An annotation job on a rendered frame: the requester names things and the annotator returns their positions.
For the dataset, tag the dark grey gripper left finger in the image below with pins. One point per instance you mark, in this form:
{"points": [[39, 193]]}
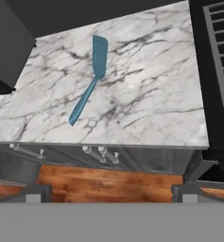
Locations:
{"points": [[37, 190]]}

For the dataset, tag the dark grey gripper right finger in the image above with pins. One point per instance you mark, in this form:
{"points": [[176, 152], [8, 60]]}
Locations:
{"points": [[185, 189]]}

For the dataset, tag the blue spatula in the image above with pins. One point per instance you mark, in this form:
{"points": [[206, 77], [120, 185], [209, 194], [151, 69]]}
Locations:
{"points": [[99, 60]]}

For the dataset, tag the black oven front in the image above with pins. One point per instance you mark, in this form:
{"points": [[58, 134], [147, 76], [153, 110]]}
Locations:
{"points": [[208, 171]]}

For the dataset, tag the dark grey cupboard door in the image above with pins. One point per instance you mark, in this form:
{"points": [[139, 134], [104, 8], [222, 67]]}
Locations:
{"points": [[9, 164], [151, 160], [69, 156]]}

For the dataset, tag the black hob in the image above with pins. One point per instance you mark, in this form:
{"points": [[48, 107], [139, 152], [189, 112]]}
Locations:
{"points": [[211, 119]]}

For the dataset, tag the grey hob grate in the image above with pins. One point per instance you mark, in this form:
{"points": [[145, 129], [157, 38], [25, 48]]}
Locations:
{"points": [[222, 63]]}

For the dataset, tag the dark grey tall cabinet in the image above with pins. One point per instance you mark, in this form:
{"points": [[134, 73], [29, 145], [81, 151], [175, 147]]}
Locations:
{"points": [[8, 41]]}

